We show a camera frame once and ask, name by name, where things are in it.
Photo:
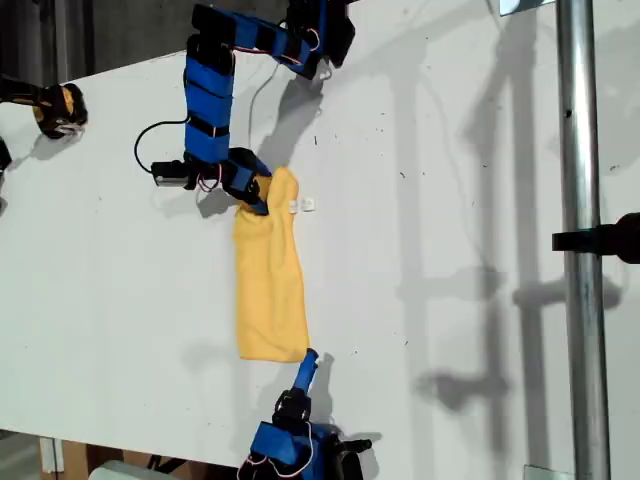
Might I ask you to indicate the yellow towel with white label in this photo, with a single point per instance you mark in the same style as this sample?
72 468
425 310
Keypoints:
270 290

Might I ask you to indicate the steel post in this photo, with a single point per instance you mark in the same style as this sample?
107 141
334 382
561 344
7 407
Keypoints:
582 350

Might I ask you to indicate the white plastic container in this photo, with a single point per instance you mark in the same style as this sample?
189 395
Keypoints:
120 471

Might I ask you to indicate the brown cardboard box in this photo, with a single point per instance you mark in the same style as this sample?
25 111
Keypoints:
75 457

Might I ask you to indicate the white table leg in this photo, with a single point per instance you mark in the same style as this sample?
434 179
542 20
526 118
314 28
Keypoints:
51 455

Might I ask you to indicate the black camera stalk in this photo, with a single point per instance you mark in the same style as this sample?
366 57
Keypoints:
355 445
191 175

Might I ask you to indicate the black clamp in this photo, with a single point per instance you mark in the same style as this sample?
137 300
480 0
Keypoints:
610 240

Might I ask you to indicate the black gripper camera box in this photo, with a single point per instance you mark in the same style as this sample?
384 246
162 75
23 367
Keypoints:
350 465
167 175

